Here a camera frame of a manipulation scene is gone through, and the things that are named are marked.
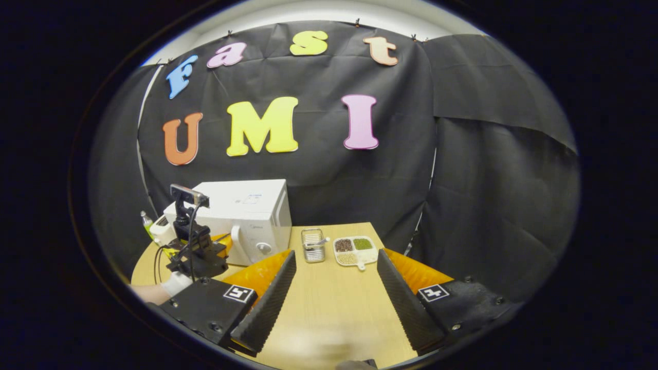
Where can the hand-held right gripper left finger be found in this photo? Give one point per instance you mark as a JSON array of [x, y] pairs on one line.
[[272, 303]]

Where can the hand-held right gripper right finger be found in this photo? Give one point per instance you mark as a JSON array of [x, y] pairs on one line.
[[403, 308]]

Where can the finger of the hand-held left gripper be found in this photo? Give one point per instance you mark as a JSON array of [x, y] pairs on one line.
[[224, 241]]

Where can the white microwave oven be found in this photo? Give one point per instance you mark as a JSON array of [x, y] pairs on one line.
[[252, 205]]

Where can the white toaster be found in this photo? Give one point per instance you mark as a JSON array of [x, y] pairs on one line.
[[160, 232]]

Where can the black backdrop cloth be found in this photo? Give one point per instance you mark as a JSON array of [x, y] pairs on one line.
[[462, 180]]

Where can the green label drink bottle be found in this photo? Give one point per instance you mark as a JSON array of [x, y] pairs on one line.
[[147, 223]]

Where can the white divided snack tray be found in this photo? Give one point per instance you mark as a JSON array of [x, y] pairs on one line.
[[354, 251]]

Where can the metal spoon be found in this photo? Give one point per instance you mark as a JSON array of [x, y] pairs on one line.
[[321, 241]]

